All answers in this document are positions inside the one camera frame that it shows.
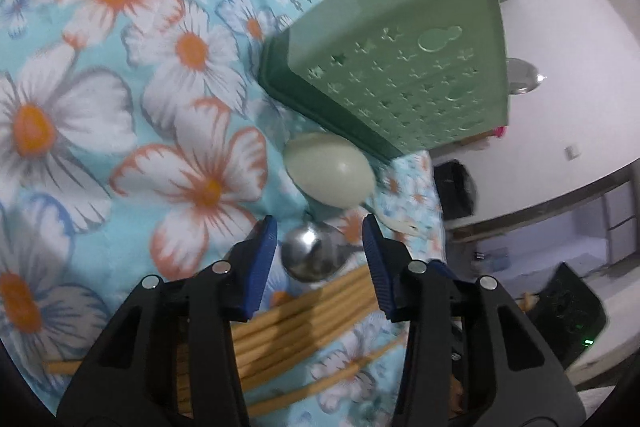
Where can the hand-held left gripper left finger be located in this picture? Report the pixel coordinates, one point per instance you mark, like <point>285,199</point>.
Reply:
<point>262,267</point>

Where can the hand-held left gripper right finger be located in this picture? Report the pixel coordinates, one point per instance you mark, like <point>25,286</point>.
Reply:
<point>377,267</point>

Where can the shiny metal spoon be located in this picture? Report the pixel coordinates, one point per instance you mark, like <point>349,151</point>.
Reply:
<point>310,252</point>

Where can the bundle of bamboo chopsticks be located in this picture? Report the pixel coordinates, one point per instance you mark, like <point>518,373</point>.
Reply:
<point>300,322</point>

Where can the pale green soup spoon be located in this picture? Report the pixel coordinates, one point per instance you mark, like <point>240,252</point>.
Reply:
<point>327,169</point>

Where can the green star-perforated utensil holder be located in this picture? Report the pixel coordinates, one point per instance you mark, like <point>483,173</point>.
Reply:
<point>400,32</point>

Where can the black round trash bin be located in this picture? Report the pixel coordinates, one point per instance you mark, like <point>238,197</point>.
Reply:
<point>452,194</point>

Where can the floral light blue tablecloth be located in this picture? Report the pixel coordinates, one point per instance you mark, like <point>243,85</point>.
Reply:
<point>100,207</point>

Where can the pink fluffy object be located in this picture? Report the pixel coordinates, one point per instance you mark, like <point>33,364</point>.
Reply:
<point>499,132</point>

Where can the black speaker box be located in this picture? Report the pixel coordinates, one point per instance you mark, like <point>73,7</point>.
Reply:
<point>565,307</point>

